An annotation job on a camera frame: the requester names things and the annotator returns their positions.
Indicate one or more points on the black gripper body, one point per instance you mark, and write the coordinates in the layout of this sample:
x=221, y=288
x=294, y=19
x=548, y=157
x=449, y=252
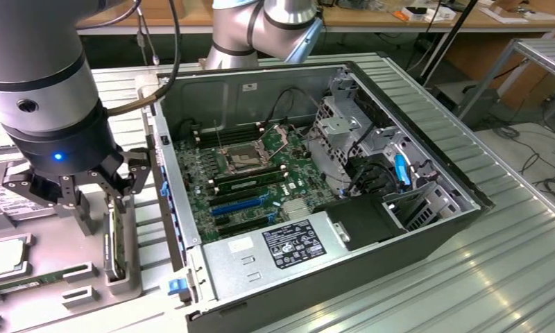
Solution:
x=73, y=138

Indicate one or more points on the green GPU card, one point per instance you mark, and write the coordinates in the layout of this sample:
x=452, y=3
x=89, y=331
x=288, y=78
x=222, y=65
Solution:
x=120, y=243

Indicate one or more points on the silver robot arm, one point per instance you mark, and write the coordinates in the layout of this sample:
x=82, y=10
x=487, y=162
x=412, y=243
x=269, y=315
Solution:
x=35, y=52

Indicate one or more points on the silver hard disk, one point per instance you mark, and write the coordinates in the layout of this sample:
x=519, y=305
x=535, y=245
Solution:
x=0, y=204

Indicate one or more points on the grey parts rack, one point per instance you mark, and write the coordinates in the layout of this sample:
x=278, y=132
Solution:
x=63, y=256

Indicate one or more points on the black RAM slot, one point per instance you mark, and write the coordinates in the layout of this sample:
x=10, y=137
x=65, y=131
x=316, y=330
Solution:
x=230, y=178
x=228, y=127
x=229, y=135
x=229, y=132
x=258, y=189
x=246, y=172

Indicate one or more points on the CPU socket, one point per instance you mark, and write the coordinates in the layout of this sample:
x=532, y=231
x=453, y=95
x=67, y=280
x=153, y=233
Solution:
x=237, y=157

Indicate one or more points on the black expansion slot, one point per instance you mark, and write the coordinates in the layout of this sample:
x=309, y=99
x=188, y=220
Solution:
x=244, y=226
x=233, y=197

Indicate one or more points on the silver CPU chip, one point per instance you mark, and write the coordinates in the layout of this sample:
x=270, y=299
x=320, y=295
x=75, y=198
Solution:
x=0, y=256

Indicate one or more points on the blue expansion slot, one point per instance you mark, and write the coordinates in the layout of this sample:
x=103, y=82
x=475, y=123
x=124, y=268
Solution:
x=237, y=206

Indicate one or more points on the green RAM stick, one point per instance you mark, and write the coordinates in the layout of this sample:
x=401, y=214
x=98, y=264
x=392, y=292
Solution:
x=249, y=182
x=35, y=279

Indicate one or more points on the metal socket cover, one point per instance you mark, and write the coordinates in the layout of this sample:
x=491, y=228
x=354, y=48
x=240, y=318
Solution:
x=272, y=138

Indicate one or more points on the blue case latch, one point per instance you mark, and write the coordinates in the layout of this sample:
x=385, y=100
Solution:
x=174, y=286

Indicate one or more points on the grey power supply unit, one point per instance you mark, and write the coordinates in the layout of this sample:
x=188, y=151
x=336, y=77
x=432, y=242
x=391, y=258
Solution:
x=240, y=263

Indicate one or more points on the silver chipset heatsink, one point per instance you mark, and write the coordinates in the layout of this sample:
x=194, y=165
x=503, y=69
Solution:
x=296, y=206

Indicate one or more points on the green motherboard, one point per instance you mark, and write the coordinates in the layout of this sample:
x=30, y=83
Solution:
x=305, y=173

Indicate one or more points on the silver metal drive cage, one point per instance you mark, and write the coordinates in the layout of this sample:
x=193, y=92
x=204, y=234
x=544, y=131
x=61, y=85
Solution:
x=337, y=125

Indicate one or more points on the open black PC case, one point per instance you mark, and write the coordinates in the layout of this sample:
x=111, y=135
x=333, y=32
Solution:
x=397, y=255

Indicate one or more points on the grilled metal disk bay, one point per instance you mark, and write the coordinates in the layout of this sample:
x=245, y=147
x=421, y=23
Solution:
x=425, y=208

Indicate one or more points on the long wooden desk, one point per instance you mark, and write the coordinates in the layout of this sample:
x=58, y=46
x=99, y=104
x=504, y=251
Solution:
x=365, y=16

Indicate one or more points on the orange white small box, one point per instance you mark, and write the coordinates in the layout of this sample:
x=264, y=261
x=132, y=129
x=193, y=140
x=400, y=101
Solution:
x=404, y=14

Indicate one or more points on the black computer tower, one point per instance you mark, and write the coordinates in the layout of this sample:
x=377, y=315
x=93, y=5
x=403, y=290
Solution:
x=471, y=100

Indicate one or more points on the black small device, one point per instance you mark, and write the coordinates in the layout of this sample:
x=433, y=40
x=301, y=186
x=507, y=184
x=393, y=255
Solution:
x=416, y=9

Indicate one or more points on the black stand pole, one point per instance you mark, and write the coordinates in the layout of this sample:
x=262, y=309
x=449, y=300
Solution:
x=448, y=38

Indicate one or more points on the brown wooden panel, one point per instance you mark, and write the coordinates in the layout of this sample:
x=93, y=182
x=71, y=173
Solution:
x=480, y=59

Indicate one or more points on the white flat box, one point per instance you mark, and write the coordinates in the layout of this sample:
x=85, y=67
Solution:
x=504, y=15

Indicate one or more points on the brown cardboard box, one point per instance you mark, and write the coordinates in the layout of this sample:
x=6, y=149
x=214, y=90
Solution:
x=536, y=4

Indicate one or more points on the aluminium frame table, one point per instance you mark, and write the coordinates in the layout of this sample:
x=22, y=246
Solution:
x=545, y=52

